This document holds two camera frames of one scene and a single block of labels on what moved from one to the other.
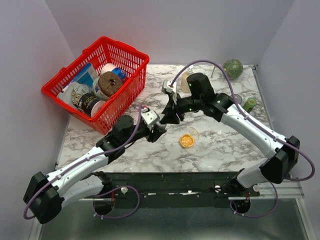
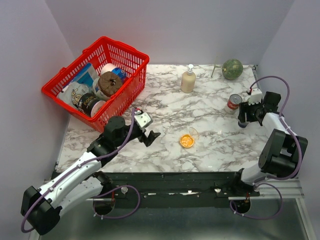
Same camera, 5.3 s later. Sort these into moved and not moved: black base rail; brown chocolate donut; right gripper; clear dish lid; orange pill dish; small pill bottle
Moved: right gripper; small pill bottle
Not moved: orange pill dish; clear dish lid; brown chocolate donut; black base rail
